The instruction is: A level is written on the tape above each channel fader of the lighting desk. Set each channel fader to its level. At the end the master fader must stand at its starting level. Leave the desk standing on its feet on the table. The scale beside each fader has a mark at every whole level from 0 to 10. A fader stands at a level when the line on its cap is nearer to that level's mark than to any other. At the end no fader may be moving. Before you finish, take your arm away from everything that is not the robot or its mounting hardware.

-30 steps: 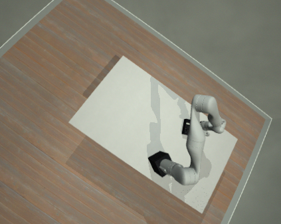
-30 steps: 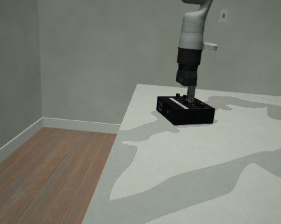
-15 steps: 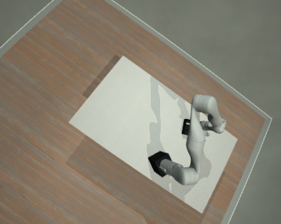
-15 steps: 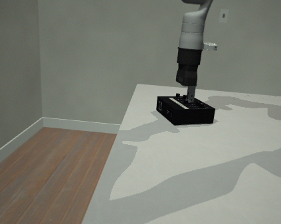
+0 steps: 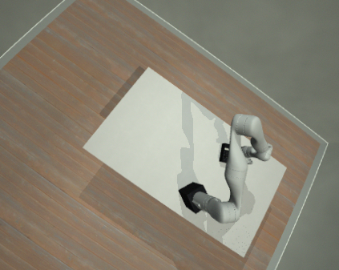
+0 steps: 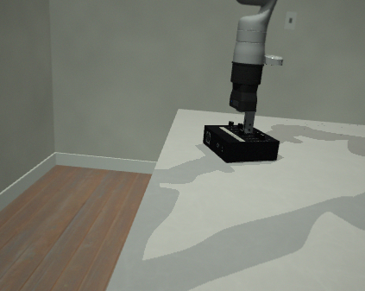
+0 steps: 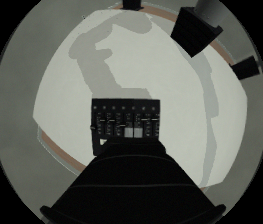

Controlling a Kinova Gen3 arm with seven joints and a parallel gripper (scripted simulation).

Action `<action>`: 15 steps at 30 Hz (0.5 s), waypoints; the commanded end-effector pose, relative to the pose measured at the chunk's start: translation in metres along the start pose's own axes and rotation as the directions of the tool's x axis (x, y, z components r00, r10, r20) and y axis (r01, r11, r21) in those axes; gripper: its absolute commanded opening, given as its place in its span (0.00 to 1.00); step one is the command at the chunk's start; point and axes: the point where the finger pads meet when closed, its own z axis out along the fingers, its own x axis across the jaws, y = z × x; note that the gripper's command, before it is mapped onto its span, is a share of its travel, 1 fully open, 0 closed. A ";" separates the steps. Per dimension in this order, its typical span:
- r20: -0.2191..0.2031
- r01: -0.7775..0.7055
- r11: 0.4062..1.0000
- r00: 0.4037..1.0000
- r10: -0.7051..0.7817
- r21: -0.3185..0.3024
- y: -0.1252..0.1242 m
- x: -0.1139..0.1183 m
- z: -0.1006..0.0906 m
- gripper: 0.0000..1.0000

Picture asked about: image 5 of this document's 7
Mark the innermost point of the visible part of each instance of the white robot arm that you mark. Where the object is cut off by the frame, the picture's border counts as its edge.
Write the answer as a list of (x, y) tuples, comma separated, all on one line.
[(236, 169)]

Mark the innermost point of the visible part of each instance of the black lighting desk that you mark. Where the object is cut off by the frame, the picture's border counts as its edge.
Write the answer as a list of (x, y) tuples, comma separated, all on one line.
[(224, 152)]

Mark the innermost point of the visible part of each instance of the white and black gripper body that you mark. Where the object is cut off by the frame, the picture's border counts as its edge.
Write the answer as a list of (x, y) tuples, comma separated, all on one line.
[(247, 158)]

